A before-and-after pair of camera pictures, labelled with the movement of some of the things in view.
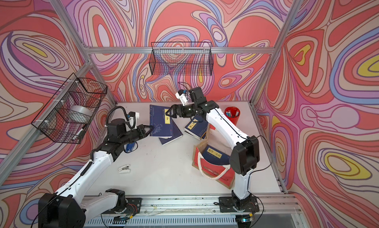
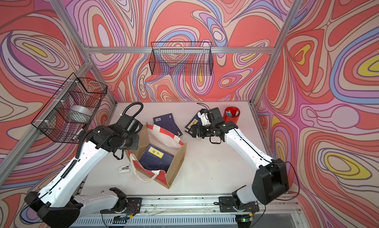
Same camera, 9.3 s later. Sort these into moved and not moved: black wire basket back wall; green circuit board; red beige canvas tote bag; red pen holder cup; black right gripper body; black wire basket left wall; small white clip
Moved: red beige canvas tote bag; black right gripper body
Not moved: black wire basket left wall; green circuit board; red pen holder cup; small white clip; black wire basket back wall
